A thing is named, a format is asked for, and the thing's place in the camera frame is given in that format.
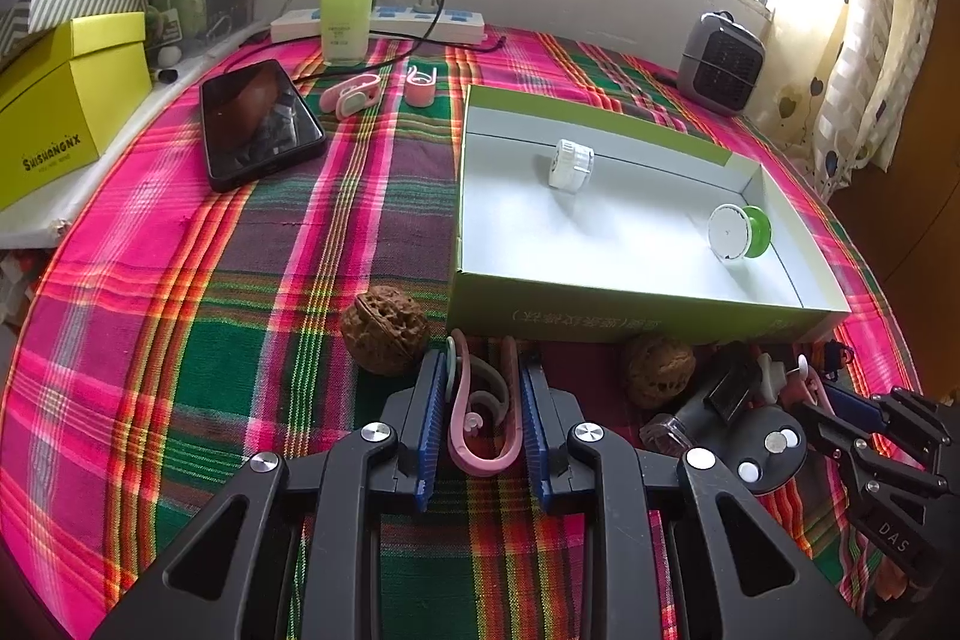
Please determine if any pink clip with white roller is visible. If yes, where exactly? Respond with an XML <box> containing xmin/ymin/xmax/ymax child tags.
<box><xmin>446</xmin><ymin>330</ymin><xmax>523</xmax><ymax>479</ymax></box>

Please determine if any white blue power strip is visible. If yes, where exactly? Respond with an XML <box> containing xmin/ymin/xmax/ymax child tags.
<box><xmin>270</xmin><ymin>7</ymin><xmax>487</xmax><ymax>46</ymax></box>

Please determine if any heart patterned curtain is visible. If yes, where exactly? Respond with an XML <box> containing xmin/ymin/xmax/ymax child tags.
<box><xmin>747</xmin><ymin>0</ymin><xmax>939</xmax><ymax>198</ymax></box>

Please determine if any black cylindrical light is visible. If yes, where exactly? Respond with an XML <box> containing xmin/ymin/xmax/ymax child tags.
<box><xmin>640</xmin><ymin>344</ymin><xmax>761</xmax><ymax>456</ymax></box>

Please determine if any brown walnut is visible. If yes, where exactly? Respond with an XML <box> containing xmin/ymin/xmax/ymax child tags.
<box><xmin>625</xmin><ymin>335</ymin><xmax>697</xmax><ymax>409</ymax></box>
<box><xmin>340</xmin><ymin>286</ymin><xmax>430</xmax><ymax>377</ymax></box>

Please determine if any black smartphone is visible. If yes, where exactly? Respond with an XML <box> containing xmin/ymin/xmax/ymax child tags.
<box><xmin>200</xmin><ymin>58</ymin><xmax>327</xmax><ymax>193</ymax></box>

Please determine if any left brown walnut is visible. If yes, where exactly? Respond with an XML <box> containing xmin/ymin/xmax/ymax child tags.
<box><xmin>340</xmin><ymin>286</ymin><xmax>430</xmax><ymax>377</ymax></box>

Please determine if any white ribbed small cap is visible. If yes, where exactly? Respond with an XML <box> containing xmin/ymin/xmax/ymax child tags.
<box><xmin>548</xmin><ymin>140</ymin><xmax>596</xmax><ymax>193</ymax></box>

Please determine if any pink clip near phone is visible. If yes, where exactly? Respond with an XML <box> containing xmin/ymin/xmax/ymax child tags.
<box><xmin>319</xmin><ymin>73</ymin><xmax>381</xmax><ymax>120</ymax></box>

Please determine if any pink clip near bottle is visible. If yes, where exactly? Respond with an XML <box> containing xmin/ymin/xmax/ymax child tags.
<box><xmin>404</xmin><ymin>64</ymin><xmax>438</xmax><ymax>109</ymax></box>

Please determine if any green white cardboard tray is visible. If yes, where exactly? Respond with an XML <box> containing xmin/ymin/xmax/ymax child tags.
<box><xmin>448</xmin><ymin>85</ymin><xmax>850</xmax><ymax>344</ymax></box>

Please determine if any yellow shoe box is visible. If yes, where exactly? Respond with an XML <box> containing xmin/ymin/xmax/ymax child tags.
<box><xmin>0</xmin><ymin>11</ymin><xmax>151</xmax><ymax>206</ymax></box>

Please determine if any plaid pink green tablecloth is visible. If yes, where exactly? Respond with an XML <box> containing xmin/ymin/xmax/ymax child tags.
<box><xmin>2</xmin><ymin>31</ymin><xmax>919</xmax><ymax>638</ymax></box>

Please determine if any right brown walnut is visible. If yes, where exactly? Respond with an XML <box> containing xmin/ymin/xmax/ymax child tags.
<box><xmin>625</xmin><ymin>335</ymin><xmax>697</xmax><ymax>409</ymax></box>

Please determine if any grey small space heater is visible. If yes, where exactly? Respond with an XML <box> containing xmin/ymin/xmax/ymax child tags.
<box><xmin>677</xmin><ymin>11</ymin><xmax>765</xmax><ymax>117</ymax></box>

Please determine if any striped grey white box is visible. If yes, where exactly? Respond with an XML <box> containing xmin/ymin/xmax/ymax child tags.
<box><xmin>0</xmin><ymin>0</ymin><xmax>146</xmax><ymax>62</ymax></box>

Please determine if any green white spool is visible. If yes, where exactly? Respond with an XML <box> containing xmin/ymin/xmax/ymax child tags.
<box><xmin>706</xmin><ymin>203</ymin><xmax>773</xmax><ymax>262</ymax></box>

